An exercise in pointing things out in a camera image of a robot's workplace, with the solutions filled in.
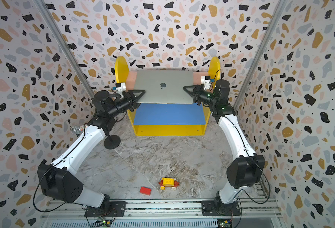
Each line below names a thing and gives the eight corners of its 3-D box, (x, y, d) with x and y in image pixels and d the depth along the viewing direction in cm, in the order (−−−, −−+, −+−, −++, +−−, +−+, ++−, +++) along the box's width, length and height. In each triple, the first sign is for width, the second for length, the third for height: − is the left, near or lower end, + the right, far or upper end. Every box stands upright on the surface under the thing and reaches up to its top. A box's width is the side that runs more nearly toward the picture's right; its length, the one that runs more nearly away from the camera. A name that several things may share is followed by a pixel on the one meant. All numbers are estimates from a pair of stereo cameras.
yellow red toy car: (159, 190, 82) (158, 186, 77) (159, 181, 85) (159, 177, 80) (179, 190, 82) (179, 187, 77) (179, 181, 86) (179, 177, 81)
